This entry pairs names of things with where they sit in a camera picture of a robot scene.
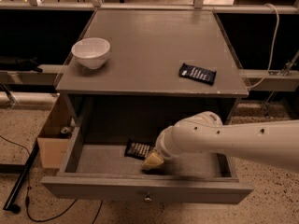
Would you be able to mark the black metal floor bar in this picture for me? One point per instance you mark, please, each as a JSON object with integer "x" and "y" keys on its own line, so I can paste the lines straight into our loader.
{"x": 22, "y": 170}

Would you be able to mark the brown rxbar chocolate wrapper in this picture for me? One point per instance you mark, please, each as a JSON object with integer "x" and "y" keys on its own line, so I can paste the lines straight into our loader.
{"x": 138, "y": 150}

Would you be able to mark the white ceramic bowl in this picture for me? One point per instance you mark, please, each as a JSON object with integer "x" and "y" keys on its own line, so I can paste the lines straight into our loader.
{"x": 91, "y": 52}

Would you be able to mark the round metal drawer knob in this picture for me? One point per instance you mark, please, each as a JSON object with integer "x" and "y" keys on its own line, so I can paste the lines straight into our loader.
{"x": 147, "y": 199}

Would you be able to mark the cardboard box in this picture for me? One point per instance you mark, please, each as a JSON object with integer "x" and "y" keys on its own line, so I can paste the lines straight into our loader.
{"x": 52, "y": 146}

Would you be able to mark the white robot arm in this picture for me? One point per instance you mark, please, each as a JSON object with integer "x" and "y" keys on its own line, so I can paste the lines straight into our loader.
{"x": 274, "y": 143}

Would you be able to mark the grey wooden cabinet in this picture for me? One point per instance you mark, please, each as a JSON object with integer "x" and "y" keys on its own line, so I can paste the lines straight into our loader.
{"x": 139, "y": 85}

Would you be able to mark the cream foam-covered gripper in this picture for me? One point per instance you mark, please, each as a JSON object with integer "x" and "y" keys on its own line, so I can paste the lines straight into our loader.
{"x": 161, "y": 144}

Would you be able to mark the metal can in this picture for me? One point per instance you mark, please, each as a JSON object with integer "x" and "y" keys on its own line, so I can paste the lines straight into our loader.
{"x": 66, "y": 132}

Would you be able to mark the open grey top drawer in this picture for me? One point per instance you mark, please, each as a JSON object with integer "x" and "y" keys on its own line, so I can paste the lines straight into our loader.
{"x": 102, "y": 172}

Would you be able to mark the black bag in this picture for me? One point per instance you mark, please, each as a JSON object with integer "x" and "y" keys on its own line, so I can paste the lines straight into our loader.
{"x": 19, "y": 64}

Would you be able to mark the dark blue snack bar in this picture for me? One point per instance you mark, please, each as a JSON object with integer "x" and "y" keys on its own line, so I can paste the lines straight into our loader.
{"x": 198, "y": 74}

